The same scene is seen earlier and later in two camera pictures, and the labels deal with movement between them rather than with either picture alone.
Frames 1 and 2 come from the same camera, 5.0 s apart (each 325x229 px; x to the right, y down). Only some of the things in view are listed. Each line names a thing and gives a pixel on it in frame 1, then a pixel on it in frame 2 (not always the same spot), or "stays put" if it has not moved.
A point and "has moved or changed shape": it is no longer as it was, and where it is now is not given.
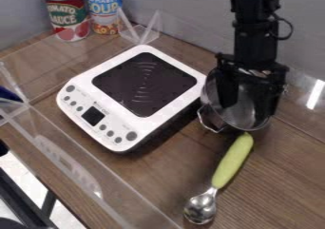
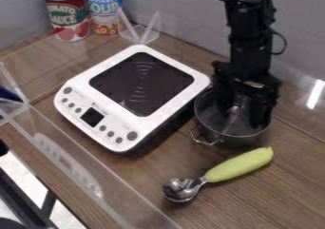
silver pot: x=241 y=94 has moved or changed shape
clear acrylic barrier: x=59 y=182 stays put
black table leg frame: x=36 y=217 stays put
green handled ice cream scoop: x=199 y=209 → x=180 y=189
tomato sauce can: x=67 y=9 stays put
